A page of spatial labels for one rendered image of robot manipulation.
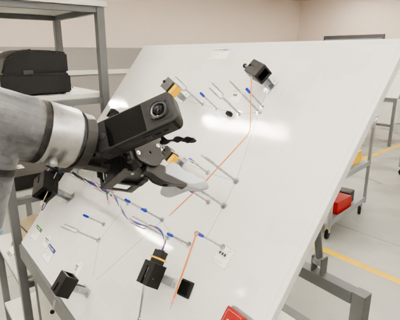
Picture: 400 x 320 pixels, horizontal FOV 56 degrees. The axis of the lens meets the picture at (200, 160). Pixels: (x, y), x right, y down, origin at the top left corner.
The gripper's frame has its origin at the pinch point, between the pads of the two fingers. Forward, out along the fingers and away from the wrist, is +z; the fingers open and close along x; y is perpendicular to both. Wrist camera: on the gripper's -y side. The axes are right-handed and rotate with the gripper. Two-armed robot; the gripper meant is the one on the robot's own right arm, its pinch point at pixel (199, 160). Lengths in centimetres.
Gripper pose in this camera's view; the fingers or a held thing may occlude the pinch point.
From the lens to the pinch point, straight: 59.5
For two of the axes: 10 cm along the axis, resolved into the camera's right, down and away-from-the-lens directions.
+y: -6.6, 4.8, 5.7
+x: 2.2, 8.6, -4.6
